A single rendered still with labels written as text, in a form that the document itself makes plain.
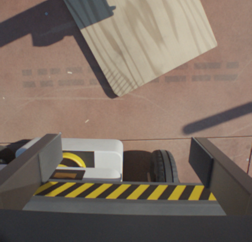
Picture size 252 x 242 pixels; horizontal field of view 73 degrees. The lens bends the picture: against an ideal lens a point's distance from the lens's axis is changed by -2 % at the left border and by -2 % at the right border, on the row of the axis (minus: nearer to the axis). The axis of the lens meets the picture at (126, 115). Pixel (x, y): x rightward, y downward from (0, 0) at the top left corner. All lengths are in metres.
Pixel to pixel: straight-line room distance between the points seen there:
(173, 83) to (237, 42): 0.21
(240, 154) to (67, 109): 0.57
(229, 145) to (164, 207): 0.43
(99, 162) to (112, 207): 0.20
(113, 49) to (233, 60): 0.34
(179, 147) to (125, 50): 0.33
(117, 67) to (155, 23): 0.15
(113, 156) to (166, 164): 0.13
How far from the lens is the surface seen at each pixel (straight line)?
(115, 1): 0.52
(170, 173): 0.44
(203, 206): 0.27
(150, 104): 0.52
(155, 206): 0.26
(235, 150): 0.66
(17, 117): 0.63
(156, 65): 0.50
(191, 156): 0.17
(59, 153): 0.17
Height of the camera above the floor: 0.51
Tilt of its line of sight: 76 degrees down
